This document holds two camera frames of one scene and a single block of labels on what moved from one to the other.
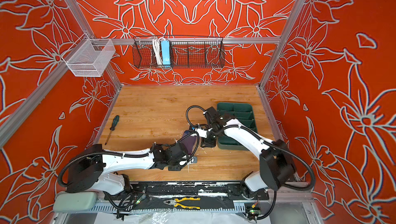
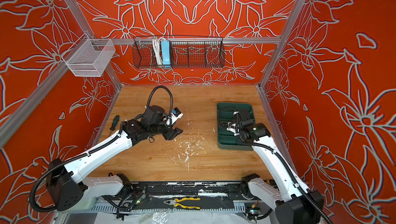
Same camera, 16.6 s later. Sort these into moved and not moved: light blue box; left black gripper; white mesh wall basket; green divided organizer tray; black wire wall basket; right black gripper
Moved: right black gripper; left black gripper
Not moved: light blue box; green divided organizer tray; white mesh wall basket; black wire wall basket
